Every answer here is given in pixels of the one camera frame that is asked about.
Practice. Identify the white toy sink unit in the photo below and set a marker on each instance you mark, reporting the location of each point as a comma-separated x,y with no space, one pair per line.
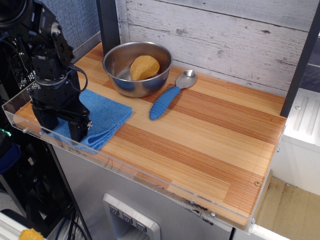
297,157

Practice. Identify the yellow object bottom left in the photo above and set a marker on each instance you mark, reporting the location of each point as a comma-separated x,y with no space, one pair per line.
30,234

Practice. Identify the yellow plastic food piece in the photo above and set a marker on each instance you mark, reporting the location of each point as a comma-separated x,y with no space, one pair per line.
144,67

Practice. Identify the stainless steel bowl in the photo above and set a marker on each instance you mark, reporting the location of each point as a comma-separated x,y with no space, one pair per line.
117,64

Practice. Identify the blue cloth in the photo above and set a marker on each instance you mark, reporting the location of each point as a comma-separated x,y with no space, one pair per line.
107,117

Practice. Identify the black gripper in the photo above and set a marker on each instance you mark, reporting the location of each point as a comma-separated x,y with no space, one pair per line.
61,100

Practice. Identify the black vertical post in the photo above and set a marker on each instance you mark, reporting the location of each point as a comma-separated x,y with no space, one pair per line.
302,63

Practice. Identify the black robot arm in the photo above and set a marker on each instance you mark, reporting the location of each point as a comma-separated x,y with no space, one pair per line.
33,23

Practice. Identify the silver toy fridge cabinet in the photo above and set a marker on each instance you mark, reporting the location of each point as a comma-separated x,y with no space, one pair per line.
89,182

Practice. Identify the clear acrylic table guard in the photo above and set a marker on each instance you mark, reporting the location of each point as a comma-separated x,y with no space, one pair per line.
211,151

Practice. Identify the spoon with blue handle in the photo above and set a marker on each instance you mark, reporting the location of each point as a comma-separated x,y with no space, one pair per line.
185,80

